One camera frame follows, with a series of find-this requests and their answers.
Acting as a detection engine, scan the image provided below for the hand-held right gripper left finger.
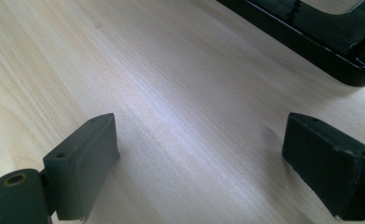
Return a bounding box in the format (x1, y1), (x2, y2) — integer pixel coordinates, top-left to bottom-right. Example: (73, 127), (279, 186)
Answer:
(42, 113), (121, 222)

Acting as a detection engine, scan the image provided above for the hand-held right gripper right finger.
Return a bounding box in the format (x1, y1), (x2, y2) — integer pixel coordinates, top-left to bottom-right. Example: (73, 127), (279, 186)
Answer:
(281, 112), (365, 222)

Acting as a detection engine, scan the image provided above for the red and black shoe rack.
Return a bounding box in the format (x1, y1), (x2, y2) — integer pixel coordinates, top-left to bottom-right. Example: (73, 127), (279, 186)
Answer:
(216, 0), (365, 88)

